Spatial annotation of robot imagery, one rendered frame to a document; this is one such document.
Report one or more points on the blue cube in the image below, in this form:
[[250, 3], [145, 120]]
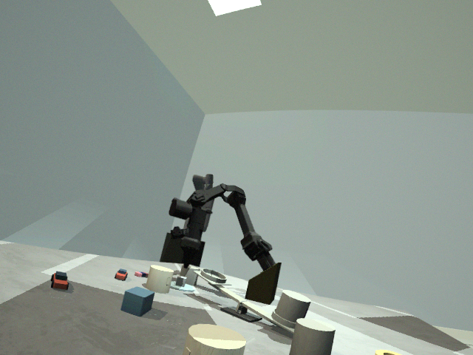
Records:
[[137, 301]]

